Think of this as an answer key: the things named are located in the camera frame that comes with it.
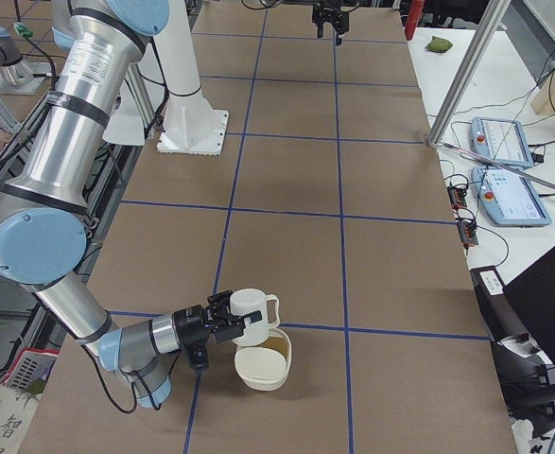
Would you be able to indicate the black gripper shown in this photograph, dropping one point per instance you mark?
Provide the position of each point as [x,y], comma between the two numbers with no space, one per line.
[328,15]
[188,324]

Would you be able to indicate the white ribbed mug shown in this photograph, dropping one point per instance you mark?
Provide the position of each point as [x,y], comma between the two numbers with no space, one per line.
[252,305]

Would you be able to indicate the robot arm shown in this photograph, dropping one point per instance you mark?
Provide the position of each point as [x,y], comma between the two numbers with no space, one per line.
[42,237]

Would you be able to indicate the cream oval bowl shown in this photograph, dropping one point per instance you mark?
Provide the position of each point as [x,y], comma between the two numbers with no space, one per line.
[265,367]

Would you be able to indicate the green bean bag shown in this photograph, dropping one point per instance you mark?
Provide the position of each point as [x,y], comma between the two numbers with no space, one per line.
[438,45]

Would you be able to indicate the upper teach pendant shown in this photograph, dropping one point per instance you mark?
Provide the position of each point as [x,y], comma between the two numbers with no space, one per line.
[501,140]

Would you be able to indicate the teach pendant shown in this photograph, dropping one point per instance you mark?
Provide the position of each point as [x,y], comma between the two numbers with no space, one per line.
[507,199]
[501,140]

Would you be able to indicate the lower teach pendant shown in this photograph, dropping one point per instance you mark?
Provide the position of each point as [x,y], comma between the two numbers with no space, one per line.
[507,199]

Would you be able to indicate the black office chair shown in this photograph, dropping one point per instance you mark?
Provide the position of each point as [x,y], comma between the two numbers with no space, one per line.
[529,387]

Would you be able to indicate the aluminium frame post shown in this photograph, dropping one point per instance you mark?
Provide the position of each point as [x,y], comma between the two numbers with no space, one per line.
[482,37]

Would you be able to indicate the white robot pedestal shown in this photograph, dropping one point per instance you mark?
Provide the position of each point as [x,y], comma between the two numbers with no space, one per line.
[190,124]

